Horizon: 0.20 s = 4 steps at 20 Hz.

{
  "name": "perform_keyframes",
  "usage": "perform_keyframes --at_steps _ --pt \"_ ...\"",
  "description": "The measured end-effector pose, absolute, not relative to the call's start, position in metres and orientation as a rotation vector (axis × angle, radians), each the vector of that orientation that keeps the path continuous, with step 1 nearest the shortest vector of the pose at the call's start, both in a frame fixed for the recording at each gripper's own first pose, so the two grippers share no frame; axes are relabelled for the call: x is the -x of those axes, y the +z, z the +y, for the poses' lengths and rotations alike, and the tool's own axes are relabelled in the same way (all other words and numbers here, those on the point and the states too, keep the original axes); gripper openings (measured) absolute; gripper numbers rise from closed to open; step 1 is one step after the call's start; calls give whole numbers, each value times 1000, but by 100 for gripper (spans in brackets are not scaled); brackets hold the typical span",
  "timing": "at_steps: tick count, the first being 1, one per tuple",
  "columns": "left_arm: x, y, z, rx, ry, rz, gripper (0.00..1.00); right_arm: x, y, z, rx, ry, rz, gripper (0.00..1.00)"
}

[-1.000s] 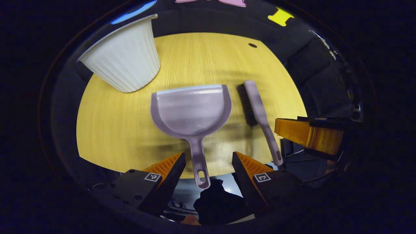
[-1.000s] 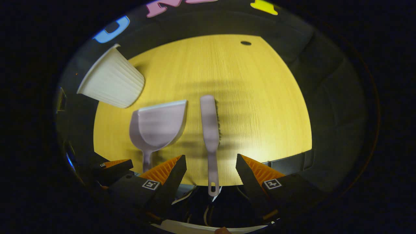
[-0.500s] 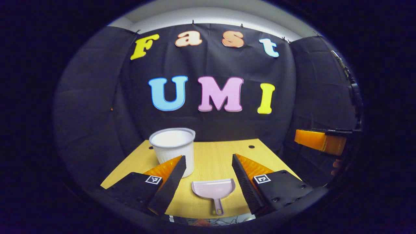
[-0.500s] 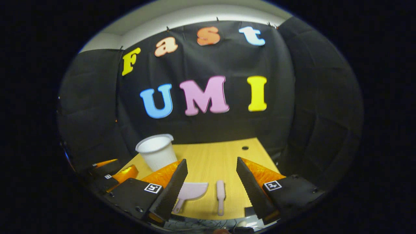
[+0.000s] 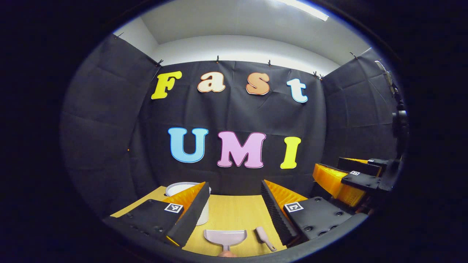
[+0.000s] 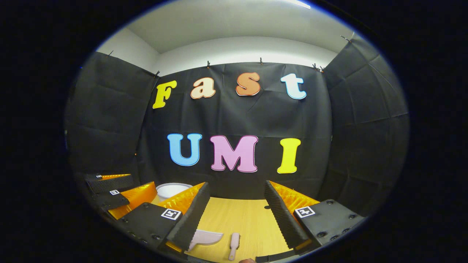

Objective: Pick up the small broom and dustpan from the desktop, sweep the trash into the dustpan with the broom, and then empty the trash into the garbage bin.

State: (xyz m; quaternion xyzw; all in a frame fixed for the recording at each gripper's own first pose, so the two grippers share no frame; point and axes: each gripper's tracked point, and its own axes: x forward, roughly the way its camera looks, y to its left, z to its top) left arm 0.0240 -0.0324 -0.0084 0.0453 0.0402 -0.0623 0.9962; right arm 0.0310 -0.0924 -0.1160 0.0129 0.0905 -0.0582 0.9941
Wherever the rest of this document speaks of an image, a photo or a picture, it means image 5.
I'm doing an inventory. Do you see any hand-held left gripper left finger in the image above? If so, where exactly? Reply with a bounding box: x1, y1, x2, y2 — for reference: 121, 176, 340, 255
103, 182, 211, 248

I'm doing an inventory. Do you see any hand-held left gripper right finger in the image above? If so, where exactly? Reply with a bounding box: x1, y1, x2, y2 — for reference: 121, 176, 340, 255
260, 179, 353, 246

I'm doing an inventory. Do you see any pale pink small broom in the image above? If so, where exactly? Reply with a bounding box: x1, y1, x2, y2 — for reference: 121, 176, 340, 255
255, 226, 278, 252

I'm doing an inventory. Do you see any white garbage bin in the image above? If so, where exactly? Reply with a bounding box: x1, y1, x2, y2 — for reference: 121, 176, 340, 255
165, 182, 212, 226

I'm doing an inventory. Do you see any pale pink dustpan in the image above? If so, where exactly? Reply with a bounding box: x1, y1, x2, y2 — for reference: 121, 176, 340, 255
203, 229, 248, 258

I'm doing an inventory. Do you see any wooden desktop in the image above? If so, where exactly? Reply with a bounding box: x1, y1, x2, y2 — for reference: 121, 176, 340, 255
110, 186, 289, 257

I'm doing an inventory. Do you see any black backdrop cloth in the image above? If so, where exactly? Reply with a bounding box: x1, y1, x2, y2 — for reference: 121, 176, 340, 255
60, 33, 403, 220

